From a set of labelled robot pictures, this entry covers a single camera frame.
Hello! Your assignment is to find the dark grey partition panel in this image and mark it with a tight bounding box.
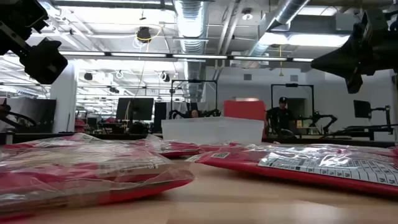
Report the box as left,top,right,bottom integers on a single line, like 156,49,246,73
5,98,57,134

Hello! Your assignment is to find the clear plastic bin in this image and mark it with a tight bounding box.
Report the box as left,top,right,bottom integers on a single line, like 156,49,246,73
160,116,265,146

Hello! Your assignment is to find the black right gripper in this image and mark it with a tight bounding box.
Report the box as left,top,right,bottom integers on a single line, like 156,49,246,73
310,23,398,94

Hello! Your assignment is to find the black computer tower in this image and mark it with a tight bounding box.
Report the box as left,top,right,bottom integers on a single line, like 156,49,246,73
154,101,168,134

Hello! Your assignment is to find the white column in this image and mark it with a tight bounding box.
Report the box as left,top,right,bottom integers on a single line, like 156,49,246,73
50,62,78,134

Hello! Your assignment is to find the red storage cart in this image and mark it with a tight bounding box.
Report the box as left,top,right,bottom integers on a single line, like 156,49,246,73
223,100,267,138

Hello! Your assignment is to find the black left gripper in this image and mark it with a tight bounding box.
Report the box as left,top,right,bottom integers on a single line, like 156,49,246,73
0,0,68,85

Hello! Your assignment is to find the black ceiling camera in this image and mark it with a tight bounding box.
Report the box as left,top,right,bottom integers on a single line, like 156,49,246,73
136,26,153,44

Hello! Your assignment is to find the black monitor on arm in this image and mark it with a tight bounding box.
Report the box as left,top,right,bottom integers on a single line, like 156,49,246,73
353,100,392,125

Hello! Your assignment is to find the black background table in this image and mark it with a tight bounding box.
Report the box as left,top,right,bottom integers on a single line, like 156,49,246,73
323,123,395,141

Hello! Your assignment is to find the black computer monitor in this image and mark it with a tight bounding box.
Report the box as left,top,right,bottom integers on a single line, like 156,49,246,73
116,97,155,121

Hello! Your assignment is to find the black station frame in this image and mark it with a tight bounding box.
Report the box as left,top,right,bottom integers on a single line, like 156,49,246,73
271,83,315,125
170,79,218,119

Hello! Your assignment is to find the silver ventilation duct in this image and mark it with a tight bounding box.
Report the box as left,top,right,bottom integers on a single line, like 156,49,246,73
245,0,312,68
173,0,208,103

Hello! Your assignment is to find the long ceiling light rail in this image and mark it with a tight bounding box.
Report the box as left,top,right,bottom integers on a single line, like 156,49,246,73
0,50,315,63

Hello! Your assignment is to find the red equipment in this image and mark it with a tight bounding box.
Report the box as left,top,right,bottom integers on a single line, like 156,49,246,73
73,118,88,133

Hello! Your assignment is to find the black curved cable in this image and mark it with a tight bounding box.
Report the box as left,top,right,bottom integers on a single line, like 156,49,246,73
0,98,37,129

